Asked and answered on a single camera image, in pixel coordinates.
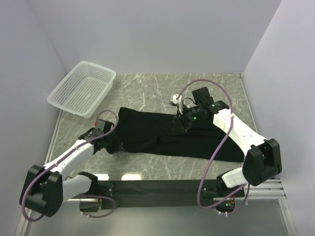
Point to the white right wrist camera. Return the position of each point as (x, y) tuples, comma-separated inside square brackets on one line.
[(176, 100)]

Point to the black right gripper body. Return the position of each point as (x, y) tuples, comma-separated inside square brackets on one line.
[(188, 115)]

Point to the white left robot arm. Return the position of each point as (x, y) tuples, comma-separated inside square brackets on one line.
[(47, 187)]

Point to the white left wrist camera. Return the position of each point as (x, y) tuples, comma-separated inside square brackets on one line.
[(99, 124)]

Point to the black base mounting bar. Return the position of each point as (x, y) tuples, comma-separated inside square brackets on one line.
[(161, 193)]

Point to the black t shirt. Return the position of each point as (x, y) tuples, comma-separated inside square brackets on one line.
[(152, 133)]

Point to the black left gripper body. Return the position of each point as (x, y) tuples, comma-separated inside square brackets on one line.
[(111, 142)]

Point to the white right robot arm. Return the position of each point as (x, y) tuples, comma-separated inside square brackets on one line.
[(262, 156)]

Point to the aluminium frame rail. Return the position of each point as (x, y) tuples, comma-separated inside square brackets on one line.
[(271, 189)]

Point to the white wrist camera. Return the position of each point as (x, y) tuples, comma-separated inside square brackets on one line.
[(176, 100), (99, 124)]

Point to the white plastic basket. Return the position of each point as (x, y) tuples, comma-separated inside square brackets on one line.
[(81, 91)]

